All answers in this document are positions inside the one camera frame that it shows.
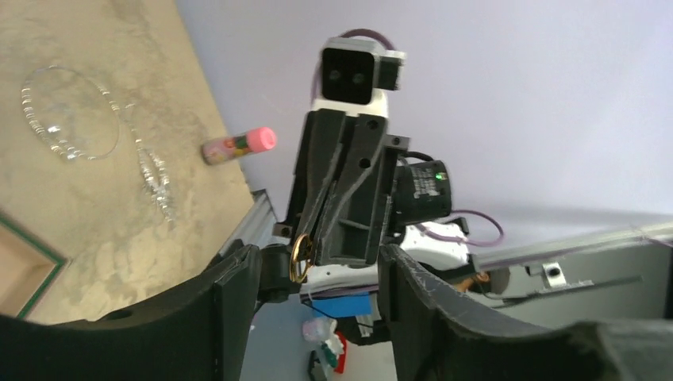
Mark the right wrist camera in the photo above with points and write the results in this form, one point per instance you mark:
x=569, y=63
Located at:
x=355, y=76

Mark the green jewelry box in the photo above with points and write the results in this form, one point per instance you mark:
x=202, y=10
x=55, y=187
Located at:
x=29, y=266

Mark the pink capped tube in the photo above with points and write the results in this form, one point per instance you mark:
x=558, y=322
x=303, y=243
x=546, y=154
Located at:
x=219, y=150

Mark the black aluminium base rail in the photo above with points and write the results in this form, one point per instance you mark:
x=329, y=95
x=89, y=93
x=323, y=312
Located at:
x=526, y=263

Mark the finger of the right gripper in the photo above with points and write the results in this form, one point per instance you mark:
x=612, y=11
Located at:
x=364, y=190
x=314, y=202

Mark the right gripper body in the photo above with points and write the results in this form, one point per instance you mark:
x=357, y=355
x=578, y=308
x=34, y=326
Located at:
x=341, y=199

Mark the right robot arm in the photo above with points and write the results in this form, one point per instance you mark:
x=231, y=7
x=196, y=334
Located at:
x=416, y=173

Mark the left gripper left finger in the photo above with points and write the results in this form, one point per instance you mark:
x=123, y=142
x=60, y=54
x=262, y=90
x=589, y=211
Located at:
x=197, y=330

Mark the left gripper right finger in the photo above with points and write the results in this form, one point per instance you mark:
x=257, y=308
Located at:
x=439, y=333

